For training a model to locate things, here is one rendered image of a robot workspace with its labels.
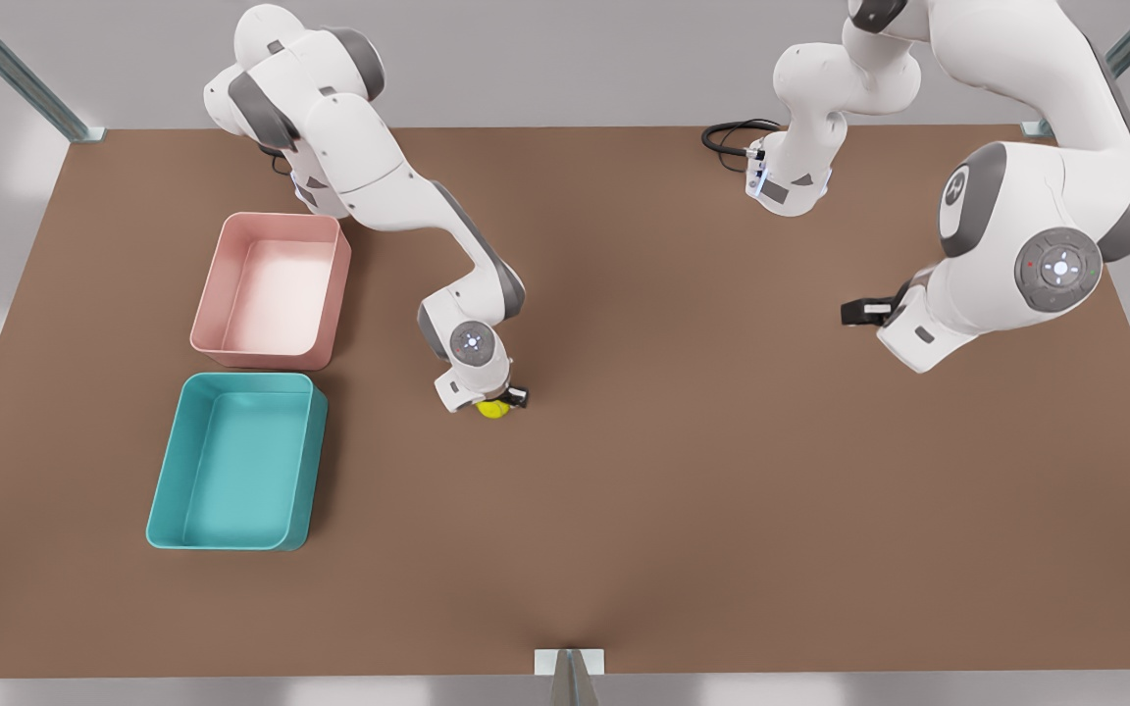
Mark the pink rectangular tray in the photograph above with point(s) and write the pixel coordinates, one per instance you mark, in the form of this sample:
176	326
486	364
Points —
271	291

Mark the small yellow fruit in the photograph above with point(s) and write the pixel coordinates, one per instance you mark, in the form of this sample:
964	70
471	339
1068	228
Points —
492	409

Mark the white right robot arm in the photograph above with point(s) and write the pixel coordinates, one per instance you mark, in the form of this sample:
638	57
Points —
359	162

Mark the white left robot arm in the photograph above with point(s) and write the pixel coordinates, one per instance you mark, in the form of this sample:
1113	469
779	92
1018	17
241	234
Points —
1016	255

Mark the silver frame post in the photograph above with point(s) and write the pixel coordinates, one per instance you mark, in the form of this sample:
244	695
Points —
570	677
1119	54
21	71

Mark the teal rectangular tray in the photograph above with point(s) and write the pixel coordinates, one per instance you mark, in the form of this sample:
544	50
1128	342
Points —
239	461

